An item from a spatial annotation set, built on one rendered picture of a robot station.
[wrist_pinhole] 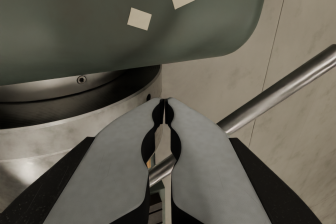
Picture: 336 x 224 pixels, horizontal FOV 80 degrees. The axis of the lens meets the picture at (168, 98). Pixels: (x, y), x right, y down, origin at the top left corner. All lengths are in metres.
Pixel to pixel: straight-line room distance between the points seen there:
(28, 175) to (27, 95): 0.08
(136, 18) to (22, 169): 0.18
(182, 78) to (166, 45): 1.54
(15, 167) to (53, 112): 0.06
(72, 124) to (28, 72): 0.06
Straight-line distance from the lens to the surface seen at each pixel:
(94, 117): 0.22
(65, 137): 0.22
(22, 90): 0.26
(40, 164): 0.24
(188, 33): 0.18
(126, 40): 0.17
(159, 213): 0.91
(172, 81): 1.69
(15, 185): 0.27
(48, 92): 0.25
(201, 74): 1.79
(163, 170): 0.16
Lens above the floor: 1.41
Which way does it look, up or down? 54 degrees down
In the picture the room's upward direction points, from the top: 142 degrees clockwise
